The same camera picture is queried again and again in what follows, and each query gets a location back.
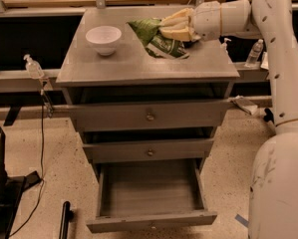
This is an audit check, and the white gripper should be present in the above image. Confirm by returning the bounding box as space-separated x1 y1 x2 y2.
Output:
159 1 221 42

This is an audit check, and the green jalapeno chip bag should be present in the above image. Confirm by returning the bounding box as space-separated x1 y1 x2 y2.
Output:
128 18 189 59

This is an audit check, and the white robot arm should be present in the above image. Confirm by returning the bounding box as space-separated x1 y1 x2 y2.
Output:
188 0 298 239

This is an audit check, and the grey top drawer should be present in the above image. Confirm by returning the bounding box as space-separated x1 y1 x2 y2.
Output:
70 100 232 131

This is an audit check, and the grey wooden drawer cabinet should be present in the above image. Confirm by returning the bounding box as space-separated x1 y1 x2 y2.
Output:
56 5 240 171

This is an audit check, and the grey middle drawer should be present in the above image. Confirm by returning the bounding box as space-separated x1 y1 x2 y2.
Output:
83 138 213 163

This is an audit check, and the grey open bottom drawer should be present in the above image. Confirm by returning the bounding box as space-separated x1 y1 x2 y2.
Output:
87 159 217 233

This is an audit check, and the small sanitizer pump bottle right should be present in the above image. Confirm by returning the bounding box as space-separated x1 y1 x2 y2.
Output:
221 38 231 54

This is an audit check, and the clear plastic water bottle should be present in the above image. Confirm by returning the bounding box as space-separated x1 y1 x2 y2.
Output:
245 39 264 68

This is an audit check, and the white ceramic bowl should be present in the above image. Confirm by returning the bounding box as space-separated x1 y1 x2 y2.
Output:
86 26 122 56

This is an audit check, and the white paper packet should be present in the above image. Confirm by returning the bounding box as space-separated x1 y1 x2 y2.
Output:
260 52 269 70

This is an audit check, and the black stand leg right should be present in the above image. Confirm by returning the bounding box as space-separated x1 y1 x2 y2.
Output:
263 108 274 122

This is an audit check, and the clear sanitizer pump bottle left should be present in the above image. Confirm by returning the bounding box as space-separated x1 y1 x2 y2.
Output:
24 54 44 79

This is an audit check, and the black tube on floor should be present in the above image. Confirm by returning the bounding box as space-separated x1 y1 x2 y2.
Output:
59 201 74 239

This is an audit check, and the black stand base left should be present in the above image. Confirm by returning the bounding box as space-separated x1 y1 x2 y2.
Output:
0 126 42 239

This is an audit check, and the black cable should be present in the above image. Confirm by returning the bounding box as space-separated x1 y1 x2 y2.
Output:
8 78 54 238

